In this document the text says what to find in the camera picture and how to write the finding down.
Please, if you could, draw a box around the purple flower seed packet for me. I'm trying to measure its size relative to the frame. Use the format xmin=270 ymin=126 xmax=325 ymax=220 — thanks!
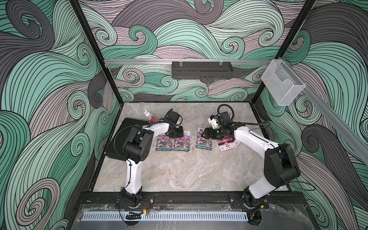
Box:
xmin=195 ymin=127 xmax=213 ymax=151
xmin=173 ymin=131 xmax=190 ymax=152
xmin=155 ymin=134 xmax=173 ymax=151

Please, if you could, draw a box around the pink carnation seed packet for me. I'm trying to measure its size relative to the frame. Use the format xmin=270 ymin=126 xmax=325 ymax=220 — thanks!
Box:
xmin=218 ymin=137 xmax=241 ymax=151

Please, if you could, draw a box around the purple flower seed packet front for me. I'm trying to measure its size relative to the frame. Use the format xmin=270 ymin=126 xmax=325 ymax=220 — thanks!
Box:
xmin=155 ymin=134 xmax=173 ymax=151

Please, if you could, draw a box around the purple flower seed packet back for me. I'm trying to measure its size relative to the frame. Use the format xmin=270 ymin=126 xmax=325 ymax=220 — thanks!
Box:
xmin=195 ymin=127 xmax=213 ymax=151

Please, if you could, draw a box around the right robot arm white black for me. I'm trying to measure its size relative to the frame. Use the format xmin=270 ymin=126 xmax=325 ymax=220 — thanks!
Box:
xmin=201 ymin=123 xmax=301 ymax=209

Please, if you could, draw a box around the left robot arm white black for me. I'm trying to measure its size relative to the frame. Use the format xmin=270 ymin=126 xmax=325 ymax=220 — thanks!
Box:
xmin=121 ymin=121 xmax=184 ymax=207

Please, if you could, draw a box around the pink small case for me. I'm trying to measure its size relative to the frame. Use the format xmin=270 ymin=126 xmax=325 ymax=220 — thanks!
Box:
xmin=149 ymin=117 xmax=160 ymax=124

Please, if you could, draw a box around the white rabbit figurine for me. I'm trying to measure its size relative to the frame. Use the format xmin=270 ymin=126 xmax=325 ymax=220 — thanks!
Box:
xmin=144 ymin=110 xmax=152 ymax=120

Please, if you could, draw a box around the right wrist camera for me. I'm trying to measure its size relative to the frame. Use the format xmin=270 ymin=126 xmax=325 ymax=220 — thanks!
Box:
xmin=208 ymin=115 xmax=221 ymax=129

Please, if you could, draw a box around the black wall tray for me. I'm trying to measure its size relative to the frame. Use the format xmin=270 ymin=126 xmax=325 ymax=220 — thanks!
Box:
xmin=172 ymin=62 xmax=234 ymax=81

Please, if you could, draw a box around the clear plastic wall holder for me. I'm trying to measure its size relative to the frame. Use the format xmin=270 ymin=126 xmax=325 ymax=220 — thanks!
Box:
xmin=261 ymin=59 xmax=305 ymax=106

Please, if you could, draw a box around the white slotted cable duct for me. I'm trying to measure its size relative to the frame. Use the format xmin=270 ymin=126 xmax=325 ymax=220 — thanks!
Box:
xmin=81 ymin=211 xmax=248 ymax=222

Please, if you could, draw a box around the aluminium rail back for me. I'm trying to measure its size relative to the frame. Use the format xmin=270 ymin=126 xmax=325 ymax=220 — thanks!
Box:
xmin=104 ymin=58 xmax=272 ymax=65

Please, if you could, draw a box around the aluminium rail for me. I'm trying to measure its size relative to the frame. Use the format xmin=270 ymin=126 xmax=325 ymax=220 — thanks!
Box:
xmin=104 ymin=58 xmax=272 ymax=65
xmin=286 ymin=61 xmax=368 ymax=165

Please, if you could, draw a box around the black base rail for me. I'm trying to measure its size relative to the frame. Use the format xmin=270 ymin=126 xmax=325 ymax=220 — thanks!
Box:
xmin=77 ymin=191 xmax=307 ymax=210

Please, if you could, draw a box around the aluminium rail right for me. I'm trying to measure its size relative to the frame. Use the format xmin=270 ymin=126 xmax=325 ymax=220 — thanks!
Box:
xmin=286 ymin=61 xmax=368 ymax=165

